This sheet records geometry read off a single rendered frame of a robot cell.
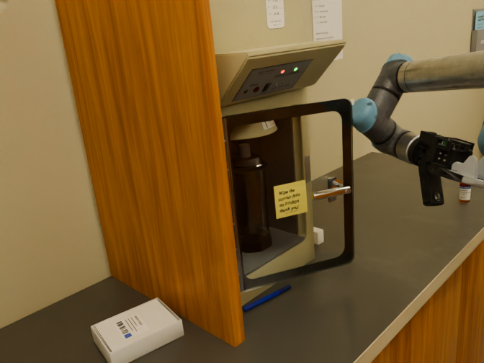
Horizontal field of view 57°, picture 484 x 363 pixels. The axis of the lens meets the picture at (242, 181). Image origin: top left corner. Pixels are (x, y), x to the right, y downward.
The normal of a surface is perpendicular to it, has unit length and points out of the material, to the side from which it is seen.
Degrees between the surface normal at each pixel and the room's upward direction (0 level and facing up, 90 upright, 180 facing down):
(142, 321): 0
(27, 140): 90
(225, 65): 90
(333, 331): 0
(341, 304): 0
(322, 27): 90
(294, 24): 90
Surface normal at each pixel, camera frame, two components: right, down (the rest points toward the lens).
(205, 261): -0.69, 0.29
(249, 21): 0.71, 0.15
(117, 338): -0.09, -0.95
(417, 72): -0.90, -0.07
